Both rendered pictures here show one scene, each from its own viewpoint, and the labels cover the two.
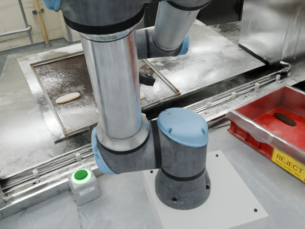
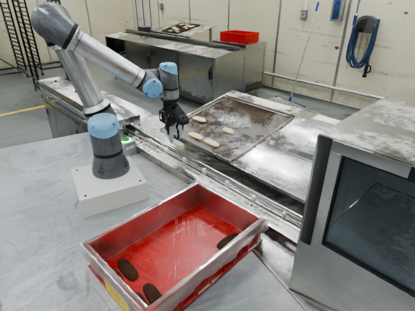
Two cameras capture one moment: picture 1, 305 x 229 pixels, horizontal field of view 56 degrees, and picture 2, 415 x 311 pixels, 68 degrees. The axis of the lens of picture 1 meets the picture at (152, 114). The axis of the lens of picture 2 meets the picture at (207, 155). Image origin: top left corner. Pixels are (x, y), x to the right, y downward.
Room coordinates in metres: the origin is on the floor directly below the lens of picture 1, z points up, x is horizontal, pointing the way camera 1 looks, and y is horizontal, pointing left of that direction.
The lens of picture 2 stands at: (0.64, -1.25, 1.57)
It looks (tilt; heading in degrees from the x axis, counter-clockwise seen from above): 28 degrees down; 75
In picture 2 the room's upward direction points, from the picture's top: straight up
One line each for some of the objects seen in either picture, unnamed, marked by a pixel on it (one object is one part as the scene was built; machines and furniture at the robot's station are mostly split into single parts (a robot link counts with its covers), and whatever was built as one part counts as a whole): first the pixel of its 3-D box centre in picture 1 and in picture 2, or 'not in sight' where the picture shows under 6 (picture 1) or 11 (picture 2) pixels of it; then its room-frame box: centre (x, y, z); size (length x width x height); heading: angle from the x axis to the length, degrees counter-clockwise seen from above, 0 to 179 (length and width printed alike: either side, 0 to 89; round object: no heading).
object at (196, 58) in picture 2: not in sight; (180, 58); (1.56, 4.23, 0.51); 3.00 x 1.26 x 1.03; 119
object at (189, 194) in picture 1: (182, 173); (109, 159); (0.53, -0.07, 0.95); 0.15 x 0.15 x 0.10
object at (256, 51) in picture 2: not in sight; (238, 69); (2.40, 3.55, 0.44); 0.70 x 0.55 x 0.87; 119
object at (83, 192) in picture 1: (84, 188); (127, 149); (0.60, 0.22, 0.84); 0.08 x 0.08 x 0.11; 29
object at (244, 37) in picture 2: not in sight; (239, 36); (2.40, 3.55, 0.94); 0.51 x 0.36 x 0.13; 123
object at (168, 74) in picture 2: not in sight; (168, 76); (0.81, 0.09, 1.24); 0.09 x 0.08 x 0.11; 5
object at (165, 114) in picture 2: not in sight; (170, 110); (0.82, 0.09, 1.08); 0.09 x 0.08 x 0.12; 119
